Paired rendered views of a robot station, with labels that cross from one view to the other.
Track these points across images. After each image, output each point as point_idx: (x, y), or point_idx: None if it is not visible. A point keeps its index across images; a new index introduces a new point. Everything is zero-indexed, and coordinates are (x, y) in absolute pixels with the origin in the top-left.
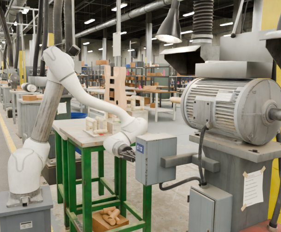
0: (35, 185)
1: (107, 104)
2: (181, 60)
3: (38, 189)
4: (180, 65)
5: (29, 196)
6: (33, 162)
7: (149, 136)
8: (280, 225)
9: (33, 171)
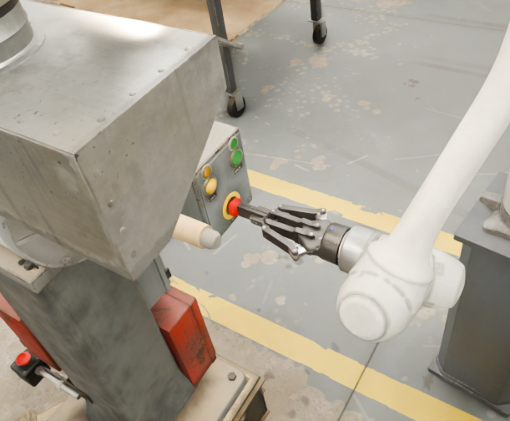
0: (507, 200)
1: (441, 154)
2: (136, 174)
3: None
4: (150, 196)
5: (498, 203)
6: None
7: (209, 136)
8: (7, 307)
9: None
